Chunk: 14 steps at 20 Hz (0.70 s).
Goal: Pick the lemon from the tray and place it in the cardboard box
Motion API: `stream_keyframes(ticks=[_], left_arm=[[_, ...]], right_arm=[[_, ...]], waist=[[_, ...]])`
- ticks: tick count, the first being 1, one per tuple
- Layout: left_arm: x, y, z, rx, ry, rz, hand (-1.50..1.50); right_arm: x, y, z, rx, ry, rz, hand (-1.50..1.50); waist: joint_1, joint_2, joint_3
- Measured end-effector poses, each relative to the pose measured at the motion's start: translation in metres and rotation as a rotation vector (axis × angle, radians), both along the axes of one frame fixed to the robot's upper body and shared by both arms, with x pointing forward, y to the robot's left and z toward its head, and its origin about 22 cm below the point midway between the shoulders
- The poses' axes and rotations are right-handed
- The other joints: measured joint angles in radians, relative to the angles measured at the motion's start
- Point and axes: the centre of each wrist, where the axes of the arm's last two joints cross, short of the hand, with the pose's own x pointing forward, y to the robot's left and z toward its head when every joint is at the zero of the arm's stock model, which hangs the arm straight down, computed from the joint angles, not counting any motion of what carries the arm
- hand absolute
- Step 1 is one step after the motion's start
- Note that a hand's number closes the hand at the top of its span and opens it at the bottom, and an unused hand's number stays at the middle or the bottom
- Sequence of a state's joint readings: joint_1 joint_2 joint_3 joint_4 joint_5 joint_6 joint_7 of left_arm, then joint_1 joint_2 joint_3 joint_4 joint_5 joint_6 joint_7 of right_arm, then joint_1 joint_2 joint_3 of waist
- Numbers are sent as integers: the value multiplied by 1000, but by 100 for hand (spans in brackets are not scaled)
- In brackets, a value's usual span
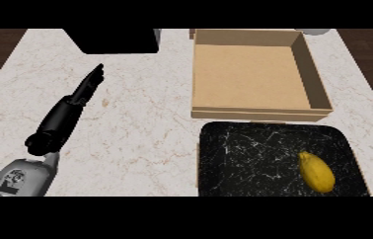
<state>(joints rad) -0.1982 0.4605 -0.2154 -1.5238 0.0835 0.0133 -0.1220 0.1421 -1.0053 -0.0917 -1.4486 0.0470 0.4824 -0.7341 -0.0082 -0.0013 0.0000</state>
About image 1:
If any open cardboard box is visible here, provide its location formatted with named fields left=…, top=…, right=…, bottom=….
left=187, top=29, right=335, bottom=122

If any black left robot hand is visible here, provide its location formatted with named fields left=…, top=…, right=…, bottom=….
left=24, top=62, right=106, bottom=157

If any black appliance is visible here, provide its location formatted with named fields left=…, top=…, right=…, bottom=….
left=64, top=29, right=162, bottom=55

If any black marble tray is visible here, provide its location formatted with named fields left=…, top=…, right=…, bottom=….
left=196, top=120, right=372, bottom=198

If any pale grey round object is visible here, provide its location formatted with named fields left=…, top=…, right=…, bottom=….
left=297, top=29, right=332, bottom=37

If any yellow lemon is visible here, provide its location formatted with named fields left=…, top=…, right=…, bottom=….
left=298, top=150, right=336, bottom=194

